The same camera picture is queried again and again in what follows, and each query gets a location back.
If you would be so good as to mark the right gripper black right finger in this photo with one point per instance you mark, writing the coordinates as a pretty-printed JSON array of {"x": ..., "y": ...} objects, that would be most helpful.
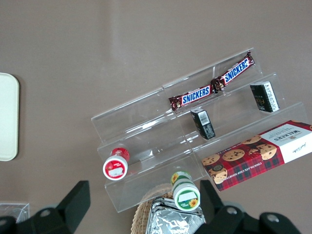
[{"x": 214, "y": 207}]

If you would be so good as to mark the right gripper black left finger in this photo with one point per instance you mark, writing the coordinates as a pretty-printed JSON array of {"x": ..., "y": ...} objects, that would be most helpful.
[{"x": 70, "y": 204}]

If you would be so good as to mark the light tan wicker basket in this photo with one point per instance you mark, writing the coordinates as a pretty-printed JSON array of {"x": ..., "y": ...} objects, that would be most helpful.
[{"x": 141, "y": 217}]

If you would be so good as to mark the cream white plastic tray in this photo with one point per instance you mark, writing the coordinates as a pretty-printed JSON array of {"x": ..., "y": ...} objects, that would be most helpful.
[{"x": 8, "y": 117}]

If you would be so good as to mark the green lid sunflower cup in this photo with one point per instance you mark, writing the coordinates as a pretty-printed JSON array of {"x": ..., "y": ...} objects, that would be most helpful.
[{"x": 186, "y": 195}]

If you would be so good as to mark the silver foil packet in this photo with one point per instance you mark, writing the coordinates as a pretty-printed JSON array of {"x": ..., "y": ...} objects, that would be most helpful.
[{"x": 170, "y": 219}]

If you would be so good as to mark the red lid yogurt cup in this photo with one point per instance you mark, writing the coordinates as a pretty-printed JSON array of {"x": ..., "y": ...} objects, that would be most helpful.
[{"x": 115, "y": 168}]

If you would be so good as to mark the clear plastic box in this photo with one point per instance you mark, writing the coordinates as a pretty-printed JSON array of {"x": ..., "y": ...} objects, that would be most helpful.
[{"x": 12, "y": 209}]

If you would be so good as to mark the red tartan Walkers cookie box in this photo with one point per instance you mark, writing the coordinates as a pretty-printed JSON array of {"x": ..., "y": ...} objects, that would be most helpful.
[{"x": 256, "y": 158}]

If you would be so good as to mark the small black box with barcode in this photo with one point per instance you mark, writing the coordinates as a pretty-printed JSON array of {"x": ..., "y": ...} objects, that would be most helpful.
[{"x": 204, "y": 124}]

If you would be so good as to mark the clear acrylic stepped shelf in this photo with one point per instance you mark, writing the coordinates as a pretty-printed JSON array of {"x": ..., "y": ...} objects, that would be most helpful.
[
  {"x": 234, "y": 114},
  {"x": 146, "y": 122}
]

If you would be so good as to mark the brown Snickers chocolate bar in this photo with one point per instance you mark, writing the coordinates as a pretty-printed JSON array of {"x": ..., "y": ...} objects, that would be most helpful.
[
  {"x": 195, "y": 93},
  {"x": 236, "y": 70}
]

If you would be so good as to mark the small black box white side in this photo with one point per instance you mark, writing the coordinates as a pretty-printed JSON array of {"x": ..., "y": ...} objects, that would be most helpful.
[{"x": 260, "y": 97}]

